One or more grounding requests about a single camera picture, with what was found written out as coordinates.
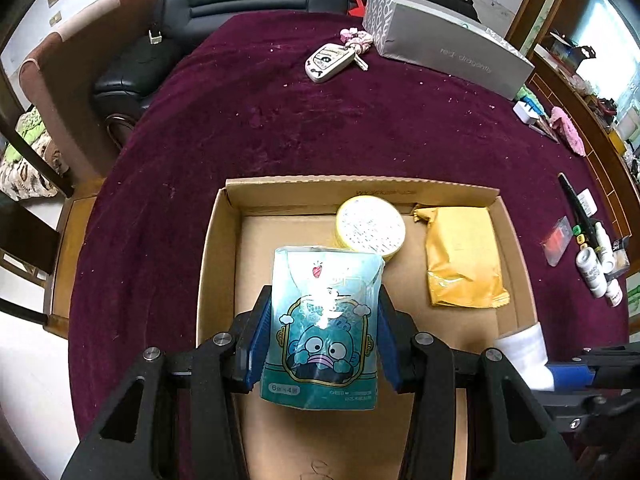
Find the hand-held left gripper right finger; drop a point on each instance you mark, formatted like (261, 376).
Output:
(387, 350)

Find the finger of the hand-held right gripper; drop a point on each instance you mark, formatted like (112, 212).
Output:
(600, 407)
(567, 376)

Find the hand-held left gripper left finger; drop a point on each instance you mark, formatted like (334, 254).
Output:
(255, 345)

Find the white cylindrical container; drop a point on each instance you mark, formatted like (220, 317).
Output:
(522, 355)

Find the blue cartoon tissue pack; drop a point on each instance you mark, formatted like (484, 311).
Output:
(320, 320)

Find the cardboard box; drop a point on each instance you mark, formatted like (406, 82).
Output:
(465, 340)

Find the small white bottle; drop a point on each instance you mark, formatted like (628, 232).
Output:
(614, 292)
(596, 281)
(585, 262)
(605, 250)

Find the yellow snack packet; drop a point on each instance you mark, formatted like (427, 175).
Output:
(462, 260)

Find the yellow round tin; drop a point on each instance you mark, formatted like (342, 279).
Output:
(370, 225)

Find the red transparent packet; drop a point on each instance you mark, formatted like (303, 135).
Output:
(557, 241)

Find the black marker yellow cap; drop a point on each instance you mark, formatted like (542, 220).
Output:
(583, 241)

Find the white charger adapter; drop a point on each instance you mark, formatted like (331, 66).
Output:
(587, 202)

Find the black marker green cap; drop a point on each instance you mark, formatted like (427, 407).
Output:
(570, 200)

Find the maroon velvet tablecloth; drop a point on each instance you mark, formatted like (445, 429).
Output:
(300, 130)

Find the pink fluffy cloth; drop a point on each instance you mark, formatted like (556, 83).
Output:
(567, 130)

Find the dark wooden chair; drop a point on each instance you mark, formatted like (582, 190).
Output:
(25, 230)

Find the small white cube box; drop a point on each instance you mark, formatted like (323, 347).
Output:
(526, 111)

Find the pile of small household clutter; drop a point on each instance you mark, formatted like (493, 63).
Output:
(600, 95)

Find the floral cushion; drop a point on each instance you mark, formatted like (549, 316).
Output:
(30, 160)

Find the long grey gift box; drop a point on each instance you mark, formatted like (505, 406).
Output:
(450, 45)

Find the pink scrunchie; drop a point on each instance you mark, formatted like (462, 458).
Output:
(356, 39)

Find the brown armchair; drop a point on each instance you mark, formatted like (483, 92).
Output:
(65, 85)

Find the red bag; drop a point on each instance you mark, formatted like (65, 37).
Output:
(357, 2)

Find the black cloth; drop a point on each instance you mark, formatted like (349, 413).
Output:
(457, 0)

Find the wall switch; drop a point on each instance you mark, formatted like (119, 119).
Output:
(56, 18)

